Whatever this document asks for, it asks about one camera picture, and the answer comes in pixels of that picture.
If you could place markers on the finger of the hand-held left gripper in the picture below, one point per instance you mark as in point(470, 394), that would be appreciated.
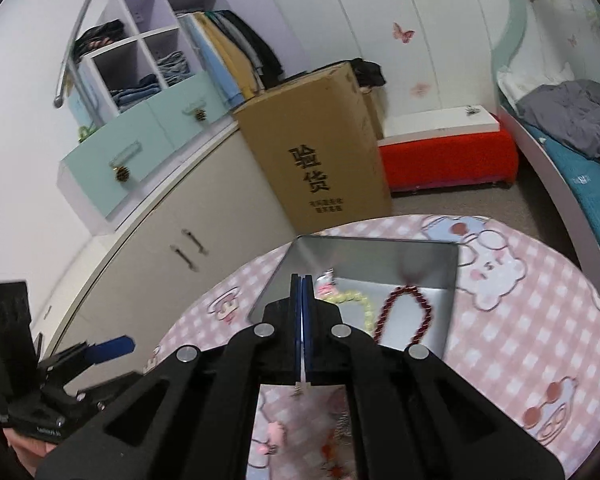
point(115, 385)
point(111, 348)

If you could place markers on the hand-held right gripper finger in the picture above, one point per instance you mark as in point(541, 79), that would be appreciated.
point(306, 310)
point(296, 310)

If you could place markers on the silver metal tin box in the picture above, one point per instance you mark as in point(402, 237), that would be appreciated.
point(380, 265)

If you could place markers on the person's left hand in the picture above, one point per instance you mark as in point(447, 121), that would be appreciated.
point(27, 457)

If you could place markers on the pink charm ornament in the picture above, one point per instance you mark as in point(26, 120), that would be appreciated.
point(325, 285)

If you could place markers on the beige cabinet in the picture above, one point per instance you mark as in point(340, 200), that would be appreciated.
point(145, 260)

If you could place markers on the mint green drawer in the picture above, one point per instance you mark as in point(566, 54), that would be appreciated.
point(180, 105)
point(95, 180)

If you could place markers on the pine cone drawer ornament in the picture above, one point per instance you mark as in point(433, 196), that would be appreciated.
point(123, 174)
point(201, 115)

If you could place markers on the large cardboard box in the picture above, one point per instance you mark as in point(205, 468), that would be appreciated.
point(305, 135)

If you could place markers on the pink checked printed tablecloth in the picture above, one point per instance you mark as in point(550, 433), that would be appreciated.
point(505, 320)

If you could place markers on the red bench with white top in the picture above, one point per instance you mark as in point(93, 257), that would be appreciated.
point(445, 160)

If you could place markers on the black cloth bag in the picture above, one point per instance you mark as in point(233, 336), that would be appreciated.
point(370, 72)

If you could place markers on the folded blue jeans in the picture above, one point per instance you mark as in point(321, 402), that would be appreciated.
point(135, 91)

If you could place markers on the small dark hair clip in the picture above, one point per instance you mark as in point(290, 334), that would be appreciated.
point(472, 110)

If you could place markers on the row of hanging clothes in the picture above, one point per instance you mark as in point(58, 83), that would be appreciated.
point(230, 50)

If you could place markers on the folded light denim garment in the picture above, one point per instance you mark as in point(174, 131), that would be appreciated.
point(174, 67)

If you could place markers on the bed with grey blanket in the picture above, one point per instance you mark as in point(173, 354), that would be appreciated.
point(555, 195)

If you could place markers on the teal bed sheet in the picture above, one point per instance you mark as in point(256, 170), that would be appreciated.
point(587, 190)

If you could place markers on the black folded garment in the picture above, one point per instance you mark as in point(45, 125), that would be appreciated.
point(97, 37)

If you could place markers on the white pillow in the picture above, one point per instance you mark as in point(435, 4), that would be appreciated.
point(530, 82)

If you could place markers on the white open shelf unit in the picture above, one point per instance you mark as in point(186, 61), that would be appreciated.
point(130, 20)

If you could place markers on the grey blanket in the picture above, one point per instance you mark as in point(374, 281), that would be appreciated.
point(575, 115)

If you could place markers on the pale butterfly wall sticker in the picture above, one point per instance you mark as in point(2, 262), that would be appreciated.
point(420, 90)

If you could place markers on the pink butterfly wall sticker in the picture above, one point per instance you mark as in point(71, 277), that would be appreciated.
point(403, 32)

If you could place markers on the chrome curved rail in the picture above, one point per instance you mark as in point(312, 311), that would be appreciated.
point(75, 30)

